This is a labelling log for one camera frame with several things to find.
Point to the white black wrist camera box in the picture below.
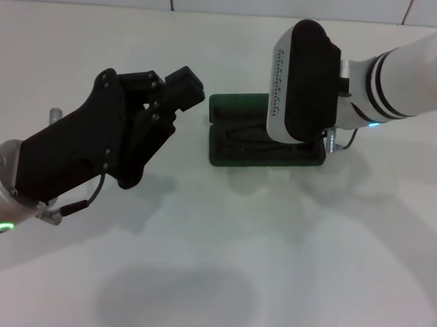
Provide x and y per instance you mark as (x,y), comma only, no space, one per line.
(304,80)

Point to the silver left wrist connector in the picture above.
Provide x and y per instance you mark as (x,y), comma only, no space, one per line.
(55,115)

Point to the black glasses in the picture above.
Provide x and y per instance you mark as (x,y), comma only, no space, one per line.
(241,129)

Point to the green glasses case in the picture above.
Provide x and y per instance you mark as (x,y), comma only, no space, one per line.
(222,160)

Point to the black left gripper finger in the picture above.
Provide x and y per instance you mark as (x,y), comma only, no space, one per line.
(181,88)

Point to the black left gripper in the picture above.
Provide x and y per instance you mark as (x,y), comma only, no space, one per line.
(79,148)

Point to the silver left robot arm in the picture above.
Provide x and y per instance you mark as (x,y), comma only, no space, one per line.
(5,199)

